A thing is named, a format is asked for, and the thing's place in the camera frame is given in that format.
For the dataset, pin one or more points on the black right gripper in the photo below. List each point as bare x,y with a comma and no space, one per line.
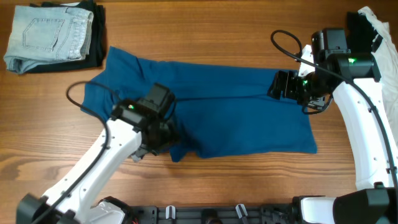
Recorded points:
291,77

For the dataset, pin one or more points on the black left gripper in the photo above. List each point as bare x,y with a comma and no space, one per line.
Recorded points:
168,133

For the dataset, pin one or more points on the blue t-shirt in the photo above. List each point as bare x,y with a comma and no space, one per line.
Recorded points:
220,111

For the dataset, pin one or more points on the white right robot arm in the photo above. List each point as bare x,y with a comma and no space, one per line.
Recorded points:
353,82

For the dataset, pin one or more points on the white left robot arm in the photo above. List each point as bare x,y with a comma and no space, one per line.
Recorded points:
134,129

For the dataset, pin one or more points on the black t-shirt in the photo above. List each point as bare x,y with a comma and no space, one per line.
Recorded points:
362,37

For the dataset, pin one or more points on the white garment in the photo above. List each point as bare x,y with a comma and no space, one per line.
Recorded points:
386,58

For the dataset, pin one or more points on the folded black garment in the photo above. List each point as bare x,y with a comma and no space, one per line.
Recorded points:
96,51

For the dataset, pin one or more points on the folded light blue jeans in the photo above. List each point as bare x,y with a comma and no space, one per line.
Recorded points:
47,35

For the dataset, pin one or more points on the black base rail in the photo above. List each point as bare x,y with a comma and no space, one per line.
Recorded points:
199,214

